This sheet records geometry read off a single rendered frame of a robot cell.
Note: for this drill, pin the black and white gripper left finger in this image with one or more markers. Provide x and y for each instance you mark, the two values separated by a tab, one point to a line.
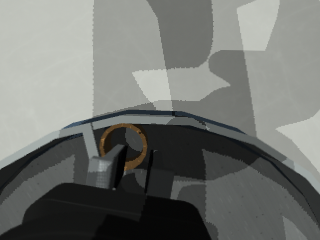
107	170

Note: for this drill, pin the grey metal ring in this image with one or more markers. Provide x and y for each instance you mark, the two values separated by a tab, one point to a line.
141	168

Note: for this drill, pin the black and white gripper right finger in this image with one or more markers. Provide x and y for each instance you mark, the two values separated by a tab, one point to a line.
160	179

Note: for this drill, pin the bronze ring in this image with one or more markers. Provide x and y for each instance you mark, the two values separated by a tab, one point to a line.
105	143

